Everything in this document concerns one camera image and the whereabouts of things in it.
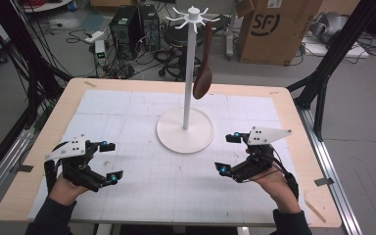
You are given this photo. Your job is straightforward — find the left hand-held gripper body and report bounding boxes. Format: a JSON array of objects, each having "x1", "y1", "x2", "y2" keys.
[{"x1": 44, "y1": 133, "x2": 113, "y2": 193}]

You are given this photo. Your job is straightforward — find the white power strip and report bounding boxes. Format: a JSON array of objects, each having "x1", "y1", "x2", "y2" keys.
[{"x1": 83, "y1": 29, "x2": 106, "y2": 45}]

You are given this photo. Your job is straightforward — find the aluminium rail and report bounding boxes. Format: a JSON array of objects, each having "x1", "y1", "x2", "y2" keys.
[
  {"x1": 296, "y1": 106, "x2": 364, "y2": 235},
  {"x1": 0, "y1": 127, "x2": 36, "y2": 214}
]

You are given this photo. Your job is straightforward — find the silver grey bundle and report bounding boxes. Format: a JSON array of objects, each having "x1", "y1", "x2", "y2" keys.
[{"x1": 308, "y1": 11, "x2": 350, "y2": 44}]

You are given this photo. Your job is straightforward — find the person's left hand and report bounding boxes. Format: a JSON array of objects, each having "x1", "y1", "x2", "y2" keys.
[{"x1": 48, "y1": 171, "x2": 91, "y2": 207}]

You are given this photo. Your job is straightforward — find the white device with green display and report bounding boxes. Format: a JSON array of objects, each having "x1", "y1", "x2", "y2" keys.
[{"x1": 94, "y1": 39, "x2": 109, "y2": 67}]

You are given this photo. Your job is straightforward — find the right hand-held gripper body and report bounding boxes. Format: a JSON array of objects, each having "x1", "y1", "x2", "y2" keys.
[{"x1": 232, "y1": 125, "x2": 294, "y2": 184}]

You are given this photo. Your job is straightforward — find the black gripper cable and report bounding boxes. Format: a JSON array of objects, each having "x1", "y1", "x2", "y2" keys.
[
  {"x1": 43, "y1": 140, "x2": 72, "y2": 198},
  {"x1": 270, "y1": 143, "x2": 301, "y2": 201}
]

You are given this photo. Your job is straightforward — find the black computer tower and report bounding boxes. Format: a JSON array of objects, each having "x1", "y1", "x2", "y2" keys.
[
  {"x1": 138, "y1": 3, "x2": 162, "y2": 52},
  {"x1": 109, "y1": 5, "x2": 145, "y2": 62}
]

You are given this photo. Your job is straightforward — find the black round stool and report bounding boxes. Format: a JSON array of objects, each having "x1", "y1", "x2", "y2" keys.
[{"x1": 158, "y1": 23, "x2": 208, "y2": 83}]

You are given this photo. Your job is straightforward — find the white utensil rack stand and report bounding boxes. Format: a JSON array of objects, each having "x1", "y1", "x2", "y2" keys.
[{"x1": 156, "y1": 5, "x2": 221, "y2": 155}]

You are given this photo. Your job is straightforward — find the white flat board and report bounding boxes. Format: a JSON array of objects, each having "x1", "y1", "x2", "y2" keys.
[{"x1": 301, "y1": 34, "x2": 370, "y2": 60}]

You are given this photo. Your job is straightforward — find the tan tape strip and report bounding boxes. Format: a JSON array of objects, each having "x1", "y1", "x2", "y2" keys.
[{"x1": 304, "y1": 199, "x2": 327, "y2": 224}]

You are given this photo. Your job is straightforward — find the white gridded mat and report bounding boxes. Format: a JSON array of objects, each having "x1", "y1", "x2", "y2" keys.
[{"x1": 27, "y1": 89, "x2": 311, "y2": 225}]

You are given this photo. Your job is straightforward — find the large cardboard box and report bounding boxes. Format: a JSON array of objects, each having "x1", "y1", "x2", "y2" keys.
[{"x1": 236, "y1": 0, "x2": 324, "y2": 66}]

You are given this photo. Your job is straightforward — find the white round table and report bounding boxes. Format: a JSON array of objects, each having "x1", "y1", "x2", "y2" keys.
[{"x1": 22, "y1": 0, "x2": 73, "y2": 14}]

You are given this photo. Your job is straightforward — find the person's right hand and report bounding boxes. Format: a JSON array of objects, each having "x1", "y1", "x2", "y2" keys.
[{"x1": 251, "y1": 165, "x2": 304, "y2": 215}]

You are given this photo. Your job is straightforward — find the brown wooden spoon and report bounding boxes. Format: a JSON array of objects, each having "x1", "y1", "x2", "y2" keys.
[{"x1": 192, "y1": 21, "x2": 215, "y2": 101}]

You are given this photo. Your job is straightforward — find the black metal frame stand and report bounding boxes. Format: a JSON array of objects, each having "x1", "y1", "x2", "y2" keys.
[
  {"x1": 0, "y1": 0, "x2": 73, "y2": 130},
  {"x1": 286, "y1": 0, "x2": 376, "y2": 143}
]

